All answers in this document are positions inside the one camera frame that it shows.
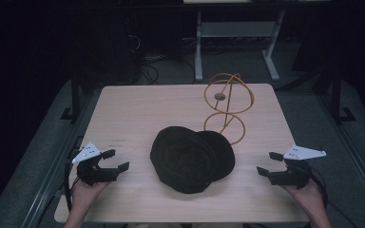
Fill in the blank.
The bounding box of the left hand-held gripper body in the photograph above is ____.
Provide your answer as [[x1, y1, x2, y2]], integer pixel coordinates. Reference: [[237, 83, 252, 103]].
[[71, 142, 120, 187]]

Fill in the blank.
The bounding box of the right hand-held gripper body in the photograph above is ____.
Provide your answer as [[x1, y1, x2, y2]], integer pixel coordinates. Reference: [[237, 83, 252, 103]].
[[268, 144, 327, 190]]

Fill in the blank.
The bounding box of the black hat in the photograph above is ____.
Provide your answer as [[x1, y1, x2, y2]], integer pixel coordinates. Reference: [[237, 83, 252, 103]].
[[149, 125, 237, 195]]

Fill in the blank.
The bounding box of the gold wire hat stand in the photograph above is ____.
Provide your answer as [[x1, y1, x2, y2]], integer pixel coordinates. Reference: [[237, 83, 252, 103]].
[[202, 72, 256, 146]]

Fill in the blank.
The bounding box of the person's left hand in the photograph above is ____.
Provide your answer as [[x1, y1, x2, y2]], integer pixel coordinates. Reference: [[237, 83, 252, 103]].
[[70, 180, 110, 214]]

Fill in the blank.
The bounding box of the person's right hand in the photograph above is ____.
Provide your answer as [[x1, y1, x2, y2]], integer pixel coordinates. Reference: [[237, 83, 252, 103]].
[[280, 180, 327, 217]]

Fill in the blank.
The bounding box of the black metal stand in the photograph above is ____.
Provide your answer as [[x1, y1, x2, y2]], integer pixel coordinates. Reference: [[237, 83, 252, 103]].
[[59, 71, 82, 124], [329, 63, 357, 124]]

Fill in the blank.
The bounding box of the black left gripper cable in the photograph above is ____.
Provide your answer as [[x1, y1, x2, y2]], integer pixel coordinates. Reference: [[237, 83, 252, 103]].
[[64, 159, 78, 214]]

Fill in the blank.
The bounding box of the metal frame rail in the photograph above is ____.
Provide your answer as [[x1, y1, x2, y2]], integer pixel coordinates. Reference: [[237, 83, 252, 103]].
[[315, 93, 365, 212], [20, 93, 91, 228]]

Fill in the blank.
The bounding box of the tangle of floor cables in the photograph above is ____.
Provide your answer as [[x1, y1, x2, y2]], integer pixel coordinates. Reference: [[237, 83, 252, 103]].
[[138, 53, 198, 86]]

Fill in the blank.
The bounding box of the grey metal table frame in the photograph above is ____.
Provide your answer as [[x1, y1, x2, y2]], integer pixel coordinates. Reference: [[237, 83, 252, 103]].
[[194, 9, 287, 84]]

